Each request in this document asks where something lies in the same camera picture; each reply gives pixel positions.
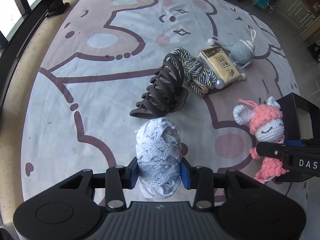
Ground twisted rope tassel with pearls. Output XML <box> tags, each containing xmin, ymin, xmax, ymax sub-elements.
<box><xmin>164</xmin><ymin>47</ymin><xmax>225</xmax><ymax>98</ymax></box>

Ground black cardboard box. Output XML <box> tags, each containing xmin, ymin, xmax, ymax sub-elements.
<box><xmin>274</xmin><ymin>93</ymin><xmax>319</xmax><ymax>184</ymax></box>

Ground blue crochet doll pendant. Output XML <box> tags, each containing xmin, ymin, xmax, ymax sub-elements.
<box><xmin>207</xmin><ymin>29</ymin><xmax>258</xmax><ymax>81</ymax></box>

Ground water bottle pack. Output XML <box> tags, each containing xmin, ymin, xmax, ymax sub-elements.
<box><xmin>252</xmin><ymin>0</ymin><xmax>277</xmax><ymax>12</ymax></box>

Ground pink crochet bunny doll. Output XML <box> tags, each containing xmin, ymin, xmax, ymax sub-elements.
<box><xmin>233</xmin><ymin>96</ymin><xmax>288</xmax><ymax>184</ymax></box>

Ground black hair claw clip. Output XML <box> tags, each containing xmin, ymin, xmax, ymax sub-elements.
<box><xmin>130</xmin><ymin>53</ymin><xmax>189</xmax><ymax>119</ymax></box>

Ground cartoon bear bed sheet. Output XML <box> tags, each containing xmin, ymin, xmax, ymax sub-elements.
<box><xmin>21</xmin><ymin>0</ymin><xmax>299</xmax><ymax>199</ymax></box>

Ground cream cabinets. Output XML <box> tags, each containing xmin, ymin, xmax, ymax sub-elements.
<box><xmin>277</xmin><ymin>0</ymin><xmax>319</xmax><ymax>43</ymax></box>

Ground yellow tissue pack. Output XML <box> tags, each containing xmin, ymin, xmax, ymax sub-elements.
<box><xmin>198</xmin><ymin>45</ymin><xmax>244</xmax><ymax>89</ymax></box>

